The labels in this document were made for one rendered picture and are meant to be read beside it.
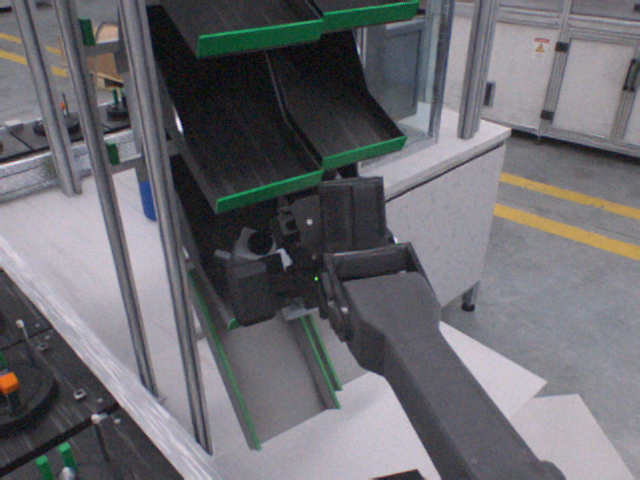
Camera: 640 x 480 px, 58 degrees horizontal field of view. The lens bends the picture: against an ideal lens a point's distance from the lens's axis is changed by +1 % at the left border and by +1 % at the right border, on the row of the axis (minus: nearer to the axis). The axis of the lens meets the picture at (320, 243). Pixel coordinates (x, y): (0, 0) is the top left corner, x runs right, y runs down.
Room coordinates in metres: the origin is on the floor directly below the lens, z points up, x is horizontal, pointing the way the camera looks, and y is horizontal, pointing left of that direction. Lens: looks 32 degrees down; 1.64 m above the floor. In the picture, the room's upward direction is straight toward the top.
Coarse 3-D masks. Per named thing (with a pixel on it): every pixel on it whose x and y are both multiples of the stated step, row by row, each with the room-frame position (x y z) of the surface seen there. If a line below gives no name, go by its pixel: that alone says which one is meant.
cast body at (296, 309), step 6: (276, 252) 0.59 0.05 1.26; (282, 252) 0.58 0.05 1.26; (282, 258) 0.54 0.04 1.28; (288, 258) 0.54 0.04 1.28; (288, 264) 0.53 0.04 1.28; (294, 300) 0.52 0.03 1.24; (300, 300) 0.52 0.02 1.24; (288, 306) 0.52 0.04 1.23; (294, 306) 0.52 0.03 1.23; (300, 306) 0.52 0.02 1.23; (288, 312) 0.51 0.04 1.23; (294, 312) 0.51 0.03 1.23; (300, 312) 0.52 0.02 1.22; (306, 312) 0.53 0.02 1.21; (288, 318) 0.52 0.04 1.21; (294, 318) 0.53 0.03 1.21
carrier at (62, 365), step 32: (0, 352) 0.66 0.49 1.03; (32, 352) 0.68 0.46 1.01; (64, 352) 0.72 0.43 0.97; (32, 384) 0.63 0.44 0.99; (64, 384) 0.65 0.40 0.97; (96, 384) 0.65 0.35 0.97; (0, 416) 0.57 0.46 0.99; (32, 416) 0.58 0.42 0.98; (64, 416) 0.59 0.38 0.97; (0, 448) 0.53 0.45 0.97; (32, 448) 0.53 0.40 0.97
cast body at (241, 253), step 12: (240, 240) 0.59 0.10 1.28; (252, 240) 0.58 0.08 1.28; (264, 240) 0.58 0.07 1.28; (216, 252) 0.61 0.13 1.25; (228, 252) 0.61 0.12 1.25; (240, 252) 0.57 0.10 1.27; (252, 252) 0.57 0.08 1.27; (264, 252) 0.57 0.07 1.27; (216, 264) 0.61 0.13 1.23; (228, 264) 0.58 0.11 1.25
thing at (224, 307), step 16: (144, 160) 0.72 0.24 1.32; (176, 160) 0.76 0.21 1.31; (176, 176) 0.73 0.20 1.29; (192, 176) 0.74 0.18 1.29; (176, 192) 0.63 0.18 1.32; (192, 192) 0.71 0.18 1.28; (192, 208) 0.69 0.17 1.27; (208, 208) 0.69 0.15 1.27; (256, 208) 0.71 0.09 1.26; (272, 208) 0.69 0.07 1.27; (192, 224) 0.66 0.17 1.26; (208, 224) 0.67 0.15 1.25; (224, 224) 0.67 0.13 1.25; (240, 224) 0.68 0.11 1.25; (256, 224) 0.68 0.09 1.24; (192, 240) 0.60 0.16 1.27; (208, 240) 0.64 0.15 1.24; (224, 240) 0.65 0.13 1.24; (192, 256) 0.60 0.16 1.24; (208, 256) 0.62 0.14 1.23; (208, 272) 0.60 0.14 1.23; (224, 272) 0.60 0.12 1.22; (208, 288) 0.57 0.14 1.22; (224, 288) 0.58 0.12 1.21; (224, 304) 0.54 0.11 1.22; (224, 320) 0.54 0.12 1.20
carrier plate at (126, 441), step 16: (112, 416) 0.59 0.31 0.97; (128, 416) 0.59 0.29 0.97; (80, 432) 0.56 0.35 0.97; (112, 432) 0.56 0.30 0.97; (128, 432) 0.56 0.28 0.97; (144, 432) 0.56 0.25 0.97; (80, 448) 0.53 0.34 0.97; (96, 448) 0.53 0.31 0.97; (112, 448) 0.53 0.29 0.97; (128, 448) 0.53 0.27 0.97; (144, 448) 0.53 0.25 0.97; (32, 464) 0.50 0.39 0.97; (128, 464) 0.50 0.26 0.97; (144, 464) 0.50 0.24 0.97; (160, 464) 0.50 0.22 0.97
